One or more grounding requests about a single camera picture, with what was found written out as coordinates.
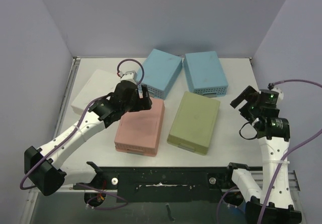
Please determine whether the pink plastic basket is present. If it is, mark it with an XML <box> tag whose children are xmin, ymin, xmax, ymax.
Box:
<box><xmin>114</xmin><ymin>98</ymin><xmax>165</xmax><ymax>157</ymax></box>

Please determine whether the white perforated plastic basket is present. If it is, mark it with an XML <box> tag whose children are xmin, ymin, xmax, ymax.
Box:
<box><xmin>71</xmin><ymin>69</ymin><xmax>120</xmax><ymax>115</ymax></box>

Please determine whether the blue perforated plastic basket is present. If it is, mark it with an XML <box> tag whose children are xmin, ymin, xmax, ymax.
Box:
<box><xmin>183</xmin><ymin>51</ymin><xmax>228</xmax><ymax>98</ymax></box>

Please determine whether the green plastic basket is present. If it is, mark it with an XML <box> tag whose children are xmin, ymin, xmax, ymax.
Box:
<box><xmin>167</xmin><ymin>92</ymin><xmax>220</xmax><ymax>155</ymax></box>

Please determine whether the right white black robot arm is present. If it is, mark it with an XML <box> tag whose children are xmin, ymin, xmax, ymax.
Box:
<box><xmin>224</xmin><ymin>86</ymin><xmax>302</xmax><ymax>223</ymax></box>

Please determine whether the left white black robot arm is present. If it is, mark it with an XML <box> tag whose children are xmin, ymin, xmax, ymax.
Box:
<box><xmin>20</xmin><ymin>80</ymin><xmax>152</xmax><ymax>196</ymax></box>

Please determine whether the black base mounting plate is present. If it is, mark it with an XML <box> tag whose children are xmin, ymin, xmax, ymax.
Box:
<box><xmin>87</xmin><ymin>162</ymin><xmax>242</xmax><ymax>203</ymax></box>

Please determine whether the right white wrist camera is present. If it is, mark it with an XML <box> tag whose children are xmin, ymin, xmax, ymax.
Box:
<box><xmin>268</xmin><ymin>83</ymin><xmax>284</xmax><ymax>102</ymax></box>

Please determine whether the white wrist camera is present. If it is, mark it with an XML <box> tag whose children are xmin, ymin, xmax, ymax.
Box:
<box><xmin>117</xmin><ymin>70</ymin><xmax>137</xmax><ymax>84</ymax></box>
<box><xmin>268</xmin><ymin>83</ymin><xmax>284</xmax><ymax>102</ymax></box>

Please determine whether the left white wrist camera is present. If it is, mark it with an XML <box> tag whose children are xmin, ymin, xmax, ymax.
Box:
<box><xmin>117</xmin><ymin>70</ymin><xmax>137</xmax><ymax>84</ymax></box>

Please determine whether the aluminium rail frame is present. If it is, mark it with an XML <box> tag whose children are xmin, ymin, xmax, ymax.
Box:
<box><xmin>29</xmin><ymin>56</ymin><xmax>81</xmax><ymax>194</ymax></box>

